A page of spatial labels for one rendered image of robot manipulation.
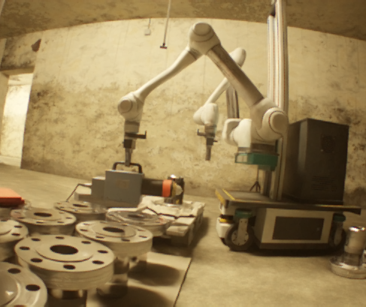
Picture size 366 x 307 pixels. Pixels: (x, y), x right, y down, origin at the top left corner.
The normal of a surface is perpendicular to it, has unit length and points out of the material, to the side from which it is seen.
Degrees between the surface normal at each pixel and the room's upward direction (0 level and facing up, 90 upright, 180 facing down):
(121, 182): 90
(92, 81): 90
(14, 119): 90
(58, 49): 90
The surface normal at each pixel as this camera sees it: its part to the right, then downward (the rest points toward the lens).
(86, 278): 0.66, 0.07
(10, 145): -0.18, -0.01
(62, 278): 0.33, 0.04
